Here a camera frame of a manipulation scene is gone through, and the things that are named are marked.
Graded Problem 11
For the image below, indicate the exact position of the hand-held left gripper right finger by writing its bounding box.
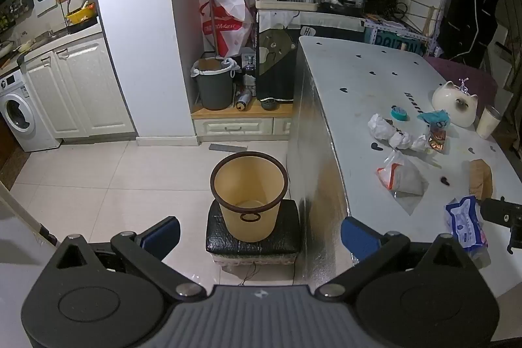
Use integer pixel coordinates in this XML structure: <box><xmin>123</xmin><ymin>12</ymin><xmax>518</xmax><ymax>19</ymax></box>
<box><xmin>315</xmin><ymin>216</ymin><xmax>474</xmax><ymax>300</ymax></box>

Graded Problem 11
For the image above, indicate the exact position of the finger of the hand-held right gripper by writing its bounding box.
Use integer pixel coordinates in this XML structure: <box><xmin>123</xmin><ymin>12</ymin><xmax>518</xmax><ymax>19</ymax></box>
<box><xmin>480</xmin><ymin>198</ymin><xmax>522</xmax><ymax>254</ymax></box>

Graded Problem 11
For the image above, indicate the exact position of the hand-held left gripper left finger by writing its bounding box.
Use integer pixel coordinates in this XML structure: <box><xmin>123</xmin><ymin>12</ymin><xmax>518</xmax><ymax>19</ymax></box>
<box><xmin>51</xmin><ymin>215</ymin><xmax>208</xmax><ymax>302</ymax></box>

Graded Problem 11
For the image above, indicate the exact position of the blue floral tissue packet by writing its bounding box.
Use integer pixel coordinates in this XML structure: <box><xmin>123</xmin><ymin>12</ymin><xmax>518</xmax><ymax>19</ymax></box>
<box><xmin>444</xmin><ymin>196</ymin><xmax>490</xmax><ymax>264</ymax></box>

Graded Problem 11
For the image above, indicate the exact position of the brown paper bag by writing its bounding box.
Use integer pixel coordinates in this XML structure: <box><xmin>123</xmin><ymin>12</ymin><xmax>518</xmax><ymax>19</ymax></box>
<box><xmin>469</xmin><ymin>159</ymin><xmax>494</xmax><ymax>200</ymax></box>

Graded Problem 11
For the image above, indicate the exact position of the clear plastic bag red print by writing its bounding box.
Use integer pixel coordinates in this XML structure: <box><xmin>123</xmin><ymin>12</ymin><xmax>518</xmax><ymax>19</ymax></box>
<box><xmin>376</xmin><ymin>150</ymin><xmax>429</xmax><ymax>216</ymax></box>

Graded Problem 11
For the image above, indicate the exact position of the beige wastebasket with brown rim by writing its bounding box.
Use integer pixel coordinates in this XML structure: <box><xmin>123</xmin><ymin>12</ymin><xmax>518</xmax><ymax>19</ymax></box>
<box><xmin>210</xmin><ymin>152</ymin><xmax>288</xmax><ymax>243</ymax></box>

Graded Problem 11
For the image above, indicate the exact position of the brown foil snack wrapper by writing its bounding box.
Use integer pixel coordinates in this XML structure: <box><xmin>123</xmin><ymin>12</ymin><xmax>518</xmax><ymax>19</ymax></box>
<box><xmin>426</xmin><ymin>126</ymin><xmax>448</xmax><ymax>154</ymax></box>

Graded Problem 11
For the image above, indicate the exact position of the teal snack wrapper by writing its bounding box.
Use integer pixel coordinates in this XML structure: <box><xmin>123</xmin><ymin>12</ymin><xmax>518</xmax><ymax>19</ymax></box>
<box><xmin>417</xmin><ymin>109</ymin><xmax>450</xmax><ymax>129</ymax></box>

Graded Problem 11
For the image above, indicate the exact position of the grey trash bin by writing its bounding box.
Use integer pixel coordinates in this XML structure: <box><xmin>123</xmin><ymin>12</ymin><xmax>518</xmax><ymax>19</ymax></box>
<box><xmin>191</xmin><ymin>56</ymin><xmax>240</xmax><ymax>111</ymax></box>

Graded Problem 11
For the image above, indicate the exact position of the black padded stool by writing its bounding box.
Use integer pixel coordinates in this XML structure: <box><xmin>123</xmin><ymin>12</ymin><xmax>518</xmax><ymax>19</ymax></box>
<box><xmin>205</xmin><ymin>199</ymin><xmax>303</xmax><ymax>267</ymax></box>

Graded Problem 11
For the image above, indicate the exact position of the white cup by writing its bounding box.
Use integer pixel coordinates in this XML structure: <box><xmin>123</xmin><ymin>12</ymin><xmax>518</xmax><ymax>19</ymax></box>
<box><xmin>476</xmin><ymin>105</ymin><xmax>502</xmax><ymax>140</ymax></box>

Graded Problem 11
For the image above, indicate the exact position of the grey flat floor strip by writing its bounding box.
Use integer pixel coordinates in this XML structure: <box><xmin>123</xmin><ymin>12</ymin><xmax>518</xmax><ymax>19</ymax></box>
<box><xmin>208</xmin><ymin>143</ymin><xmax>249</xmax><ymax>153</ymax></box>

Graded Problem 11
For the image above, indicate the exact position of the white cat-shaped ceramic jar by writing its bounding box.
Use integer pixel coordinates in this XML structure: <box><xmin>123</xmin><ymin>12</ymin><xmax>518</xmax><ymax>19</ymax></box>
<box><xmin>431</xmin><ymin>79</ymin><xmax>479</xmax><ymax>128</ymax></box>

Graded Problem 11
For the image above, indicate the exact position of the cream drawer platform wooden top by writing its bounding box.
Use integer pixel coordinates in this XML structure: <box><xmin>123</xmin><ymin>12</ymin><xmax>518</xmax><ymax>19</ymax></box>
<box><xmin>190</xmin><ymin>98</ymin><xmax>294</xmax><ymax>137</ymax></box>

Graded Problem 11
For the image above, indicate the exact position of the purple chair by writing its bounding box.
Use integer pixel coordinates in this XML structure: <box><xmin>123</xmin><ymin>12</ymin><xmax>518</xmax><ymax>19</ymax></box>
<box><xmin>424</xmin><ymin>56</ymin><xmax>499</xmax><ymax>116</ymax></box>

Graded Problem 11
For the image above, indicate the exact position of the spray can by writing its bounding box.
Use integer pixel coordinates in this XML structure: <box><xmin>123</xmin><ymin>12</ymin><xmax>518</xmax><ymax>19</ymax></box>
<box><xmin>235</xmin><ymin>88</ymin><xmax>253</xmax><ymax>112</ymax></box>

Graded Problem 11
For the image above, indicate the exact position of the white kitchen cabinet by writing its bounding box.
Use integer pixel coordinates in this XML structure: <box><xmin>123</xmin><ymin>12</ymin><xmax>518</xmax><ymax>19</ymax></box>
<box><xmin>18</xmin><ymin>31</ymin><xmax>137</xmax><ymax>142</ymax></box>

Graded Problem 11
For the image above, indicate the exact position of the white washing machine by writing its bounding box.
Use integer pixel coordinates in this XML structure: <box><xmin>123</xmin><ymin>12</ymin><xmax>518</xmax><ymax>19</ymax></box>
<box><xmin>0</xmin><ymin>65</ymin><xmax>63</xmax><ymax>152</ymax></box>

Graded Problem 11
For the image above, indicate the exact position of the dark glass bottle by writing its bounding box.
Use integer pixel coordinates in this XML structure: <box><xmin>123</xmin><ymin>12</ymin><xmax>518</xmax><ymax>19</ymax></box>
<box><xmin>242</xmin><ymin>54</ymin><xmax>257</xmax><ymax>88</ymax></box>

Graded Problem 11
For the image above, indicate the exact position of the black bear-print cabinet cover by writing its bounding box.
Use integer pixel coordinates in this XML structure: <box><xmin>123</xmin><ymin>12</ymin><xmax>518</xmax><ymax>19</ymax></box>
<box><xmin>255</xmin><ymin>11</ymin><xmax>301</xmax><ymax>103</ymax></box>

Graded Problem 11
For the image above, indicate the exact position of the teal printed box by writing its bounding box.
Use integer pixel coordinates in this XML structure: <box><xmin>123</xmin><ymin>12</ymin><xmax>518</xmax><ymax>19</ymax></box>
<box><xmin>364</xmin><ymin>25</ymin><xmax>427</xmax><ymax>56</ymax></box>

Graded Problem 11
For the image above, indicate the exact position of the black jacket with white trim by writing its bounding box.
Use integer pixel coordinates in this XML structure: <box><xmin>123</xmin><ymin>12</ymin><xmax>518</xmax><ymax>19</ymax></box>
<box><xmin>438</xmin><ymin>0</ymin><xmax>501</xmax><ymax>67</ymax></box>

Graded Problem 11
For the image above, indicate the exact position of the white and red plastic bag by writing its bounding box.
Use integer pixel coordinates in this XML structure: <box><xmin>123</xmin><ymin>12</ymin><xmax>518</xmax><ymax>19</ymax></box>
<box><xmin>199</xmin><ymin>0</ymin><xmax>254</xmax><ymax>59</ymax></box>

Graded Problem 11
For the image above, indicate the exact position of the yellow basket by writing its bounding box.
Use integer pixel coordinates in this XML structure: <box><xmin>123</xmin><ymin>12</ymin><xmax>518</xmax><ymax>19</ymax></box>
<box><xmin>65</xmin><ymin>3</ymin><xmax>98</xmax><ymax>25</ymax></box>

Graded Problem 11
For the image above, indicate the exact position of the wooden mop stick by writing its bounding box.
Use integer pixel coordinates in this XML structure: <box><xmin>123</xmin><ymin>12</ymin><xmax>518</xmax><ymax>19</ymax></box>
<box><xmin>204</xmin><ymin>0</ymin><xmax>220</xmax><ymax>59</ymax></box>

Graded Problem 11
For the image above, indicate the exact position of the thin black floor cable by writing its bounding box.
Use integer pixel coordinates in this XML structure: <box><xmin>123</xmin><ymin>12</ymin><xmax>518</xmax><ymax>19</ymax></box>
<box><xmin>238</xmin><ymin>262</ymin><xmax>258</xmax><ymax>287</ymax></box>

